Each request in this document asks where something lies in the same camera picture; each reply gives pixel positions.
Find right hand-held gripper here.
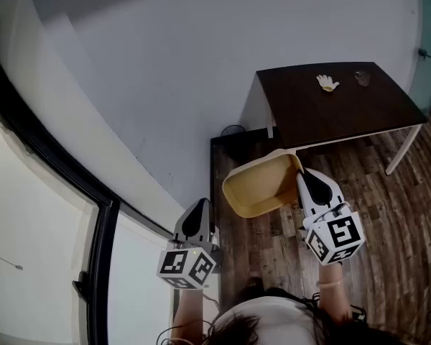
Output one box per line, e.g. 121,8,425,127
295,168,366,267

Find dark wooden table white legs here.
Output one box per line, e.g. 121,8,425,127
238,61,429,175

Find white work glove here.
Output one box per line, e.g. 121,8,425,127
316,74,340,93

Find black cable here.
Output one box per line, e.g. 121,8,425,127
157,318,216,345

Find black door handle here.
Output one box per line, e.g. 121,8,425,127
71,270,91,303

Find black door frame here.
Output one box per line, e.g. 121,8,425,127
0,41,121,345

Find person's left black shoe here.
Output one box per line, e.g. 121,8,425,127
242,275,265,295

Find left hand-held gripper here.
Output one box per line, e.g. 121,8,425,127
157,198,222,290

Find person's white shirt torso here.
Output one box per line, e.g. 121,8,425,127
208,296,317,345

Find person's left forearm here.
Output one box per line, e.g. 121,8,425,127
170,287,208,345

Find frosted glass door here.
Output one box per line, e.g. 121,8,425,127
409,0,431,108

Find thin grey cord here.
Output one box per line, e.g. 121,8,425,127
0,248,24,271

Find black waste bin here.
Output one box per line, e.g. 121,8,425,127
221,124,252,157

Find yellow plastic tray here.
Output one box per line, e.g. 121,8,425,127
221,148,305,219

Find black and blue device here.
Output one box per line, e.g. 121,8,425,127
351,304,368,323

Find person's right forearm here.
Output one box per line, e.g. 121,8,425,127
318,262,355,325

